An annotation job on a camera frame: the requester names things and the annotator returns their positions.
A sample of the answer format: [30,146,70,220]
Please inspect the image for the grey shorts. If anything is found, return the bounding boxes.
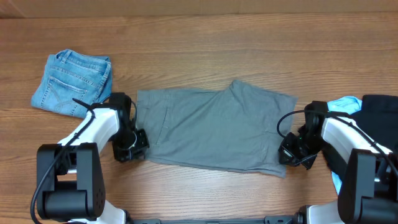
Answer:
[137,80,297,178]

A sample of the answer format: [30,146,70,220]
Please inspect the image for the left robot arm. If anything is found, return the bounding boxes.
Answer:
[30,93,149,223]

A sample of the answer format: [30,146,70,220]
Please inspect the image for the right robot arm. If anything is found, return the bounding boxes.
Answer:
[278,101,397,223]

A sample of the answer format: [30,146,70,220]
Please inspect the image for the light blue garment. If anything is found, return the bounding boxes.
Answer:
[327,96,362,194]

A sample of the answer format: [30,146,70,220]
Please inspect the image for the black garment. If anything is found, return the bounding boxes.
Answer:
[321,95,397,180]

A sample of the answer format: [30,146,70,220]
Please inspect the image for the folded blue jeans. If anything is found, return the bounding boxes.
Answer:
[31,49,113,118]

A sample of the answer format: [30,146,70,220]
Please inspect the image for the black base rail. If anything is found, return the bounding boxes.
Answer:
[126,215,295,224]

